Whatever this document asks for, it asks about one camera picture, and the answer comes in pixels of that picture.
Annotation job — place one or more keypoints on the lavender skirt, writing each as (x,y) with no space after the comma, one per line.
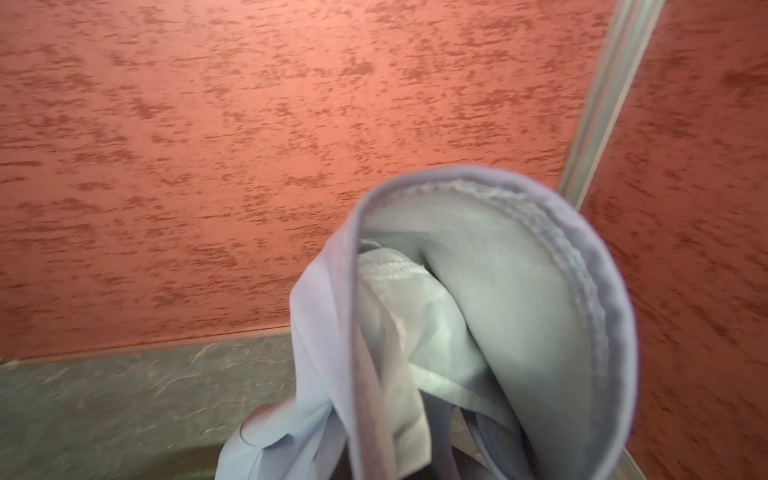
(463,323)

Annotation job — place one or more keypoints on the right aluminium corner post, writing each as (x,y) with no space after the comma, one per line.
(629,31)

